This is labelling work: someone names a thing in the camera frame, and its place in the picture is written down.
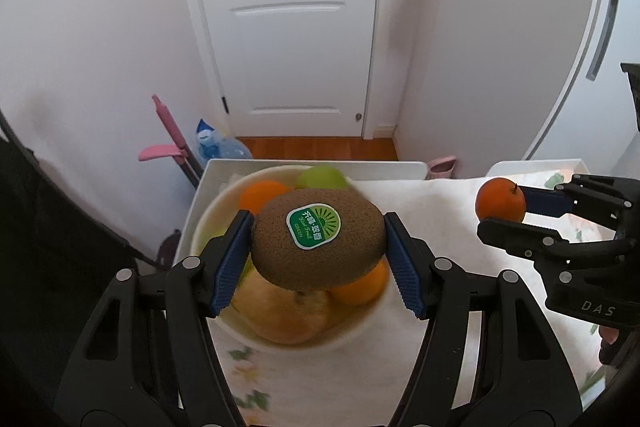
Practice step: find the floral white tablecloth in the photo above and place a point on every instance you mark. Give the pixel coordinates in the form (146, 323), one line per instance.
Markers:
(390, 303)

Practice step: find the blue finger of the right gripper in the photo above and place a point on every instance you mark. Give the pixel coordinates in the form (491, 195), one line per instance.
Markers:
(544, 202)
(525, 241)

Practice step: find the person hand on right gripper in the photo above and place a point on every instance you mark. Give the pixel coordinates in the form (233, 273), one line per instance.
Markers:
(608, 347)

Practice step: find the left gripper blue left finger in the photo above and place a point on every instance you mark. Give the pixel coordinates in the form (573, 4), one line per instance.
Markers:
(229, 260)

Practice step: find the white wardrobe sliding door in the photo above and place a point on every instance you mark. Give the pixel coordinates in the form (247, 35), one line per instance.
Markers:
(594, 118)

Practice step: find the cream plate with duck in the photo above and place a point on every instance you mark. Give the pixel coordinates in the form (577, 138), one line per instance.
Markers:
(345, 322)

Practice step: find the white table tray right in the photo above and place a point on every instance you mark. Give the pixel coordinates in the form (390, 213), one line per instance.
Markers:
(508, 168)

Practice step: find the small tangerine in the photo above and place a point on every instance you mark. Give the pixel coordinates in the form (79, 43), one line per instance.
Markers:
(500, 198)

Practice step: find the brown kiwi with sticker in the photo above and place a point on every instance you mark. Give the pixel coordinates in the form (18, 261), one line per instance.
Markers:
(317, 239)

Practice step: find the pink slipper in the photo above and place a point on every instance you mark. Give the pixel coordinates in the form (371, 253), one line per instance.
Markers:
(441, 168)

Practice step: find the black clothing pile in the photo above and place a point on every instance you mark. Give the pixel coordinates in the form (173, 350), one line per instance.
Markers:
(55, 266)

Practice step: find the green apple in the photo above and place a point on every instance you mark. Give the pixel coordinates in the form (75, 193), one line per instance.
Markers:
(215, 243)
(321, 177)

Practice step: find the large orange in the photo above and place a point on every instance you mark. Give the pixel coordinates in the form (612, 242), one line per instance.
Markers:
(256, 196)
(364, 290)

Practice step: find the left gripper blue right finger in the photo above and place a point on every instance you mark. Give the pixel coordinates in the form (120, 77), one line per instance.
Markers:
(404, 257)

